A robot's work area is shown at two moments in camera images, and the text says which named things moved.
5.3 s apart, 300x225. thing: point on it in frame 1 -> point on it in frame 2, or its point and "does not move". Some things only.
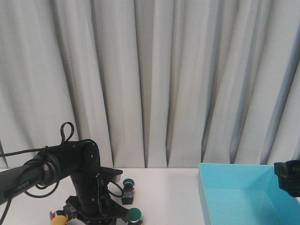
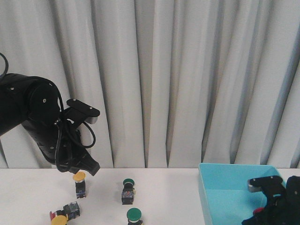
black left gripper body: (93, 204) -> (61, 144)
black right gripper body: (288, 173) -> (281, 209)
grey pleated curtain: (154, 84) does not move
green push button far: (128, 191) does not move
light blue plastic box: (246, 194) does not move
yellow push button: (59, 220) does not move
